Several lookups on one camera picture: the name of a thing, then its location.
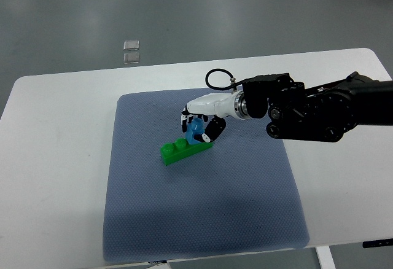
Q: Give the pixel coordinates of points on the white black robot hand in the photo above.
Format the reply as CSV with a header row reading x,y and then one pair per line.
x,y
217,105

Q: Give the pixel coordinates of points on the blue toy block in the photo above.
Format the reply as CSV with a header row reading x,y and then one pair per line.
x,y
195,127

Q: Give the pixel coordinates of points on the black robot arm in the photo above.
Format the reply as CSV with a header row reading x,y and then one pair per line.
x,y
323,113

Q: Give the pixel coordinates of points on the green four-stud toy block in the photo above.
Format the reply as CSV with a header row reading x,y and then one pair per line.
x,y
181,149

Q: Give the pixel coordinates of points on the grey-blue textured mat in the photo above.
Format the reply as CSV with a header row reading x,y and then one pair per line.
x,y
238,196

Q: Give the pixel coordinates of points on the lower metal floor plate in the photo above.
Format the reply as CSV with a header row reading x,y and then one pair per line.
x,y
131,57

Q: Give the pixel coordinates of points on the metal floor plate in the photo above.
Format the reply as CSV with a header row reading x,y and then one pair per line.
x,y
131,45
131,57

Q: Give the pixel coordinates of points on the upper metal floor plate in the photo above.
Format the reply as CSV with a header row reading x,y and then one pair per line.
x,y
131,45

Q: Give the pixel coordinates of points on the white table leg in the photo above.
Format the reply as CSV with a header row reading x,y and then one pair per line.
x,y
325,258

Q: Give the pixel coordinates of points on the black table control panel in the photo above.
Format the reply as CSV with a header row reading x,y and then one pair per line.
x,y
377,243

